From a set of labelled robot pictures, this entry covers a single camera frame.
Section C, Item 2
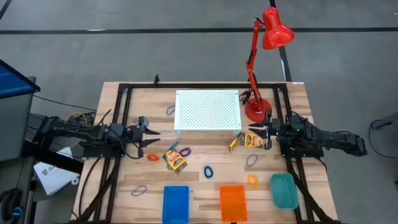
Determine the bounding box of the teal plastic bin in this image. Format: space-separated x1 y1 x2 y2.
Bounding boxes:
269 172 300 210

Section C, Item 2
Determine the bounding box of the white printed paper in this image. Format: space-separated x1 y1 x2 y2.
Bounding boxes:
33 146 80 197

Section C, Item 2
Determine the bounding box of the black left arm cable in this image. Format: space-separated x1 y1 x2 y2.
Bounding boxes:
119 124 142 161

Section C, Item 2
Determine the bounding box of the white perforated metal shelf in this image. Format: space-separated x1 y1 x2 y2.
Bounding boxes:
173 89 243 138

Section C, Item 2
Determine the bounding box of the blue plastic basket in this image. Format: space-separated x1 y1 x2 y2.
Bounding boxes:
161 185 190 224

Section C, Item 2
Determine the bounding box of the black coiled cable blue tie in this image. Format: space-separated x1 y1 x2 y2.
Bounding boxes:
0 187 25 222

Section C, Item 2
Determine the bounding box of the yellow coil keychain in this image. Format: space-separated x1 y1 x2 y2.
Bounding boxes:
247 174 260 189

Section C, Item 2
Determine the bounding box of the yellow cable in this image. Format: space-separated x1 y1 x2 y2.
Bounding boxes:
64 111 90 147

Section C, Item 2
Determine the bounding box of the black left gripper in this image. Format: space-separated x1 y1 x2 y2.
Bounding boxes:
124 116 162 159

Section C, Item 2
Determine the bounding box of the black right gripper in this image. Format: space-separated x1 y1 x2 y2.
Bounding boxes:
248 108 283 151

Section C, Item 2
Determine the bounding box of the grey cabinet with blue top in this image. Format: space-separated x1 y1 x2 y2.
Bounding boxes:
0 58 41 162

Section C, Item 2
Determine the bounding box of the orange plastic basket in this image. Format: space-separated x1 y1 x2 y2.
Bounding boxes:
219 184 249 223

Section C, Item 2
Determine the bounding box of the black lamp cable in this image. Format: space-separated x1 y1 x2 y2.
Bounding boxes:
238 88 253 106

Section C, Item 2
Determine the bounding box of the black floor cable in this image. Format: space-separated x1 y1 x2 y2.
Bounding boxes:
368 118 398 159

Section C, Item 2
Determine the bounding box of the blue coil keychain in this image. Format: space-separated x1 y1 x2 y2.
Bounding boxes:
203 164 215 180

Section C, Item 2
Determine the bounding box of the red desk lamp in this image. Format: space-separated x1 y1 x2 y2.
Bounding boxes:
244 6 295 123

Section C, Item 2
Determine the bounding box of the yellow crayon box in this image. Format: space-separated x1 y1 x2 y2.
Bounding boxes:
228 131 266 152
162 148 188 173

